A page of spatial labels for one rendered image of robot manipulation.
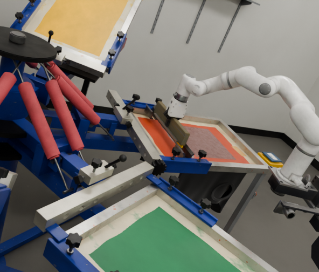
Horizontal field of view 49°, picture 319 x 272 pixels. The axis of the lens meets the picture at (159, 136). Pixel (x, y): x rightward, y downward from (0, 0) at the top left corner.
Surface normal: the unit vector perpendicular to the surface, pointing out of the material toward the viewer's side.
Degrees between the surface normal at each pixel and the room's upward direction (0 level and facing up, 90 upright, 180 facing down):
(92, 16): 32
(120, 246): 0
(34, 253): 0
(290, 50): 90
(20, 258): 0
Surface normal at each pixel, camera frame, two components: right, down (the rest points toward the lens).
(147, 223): 0.36, -0.83
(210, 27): 0.40, 0.55
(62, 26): 0.25, -0.47
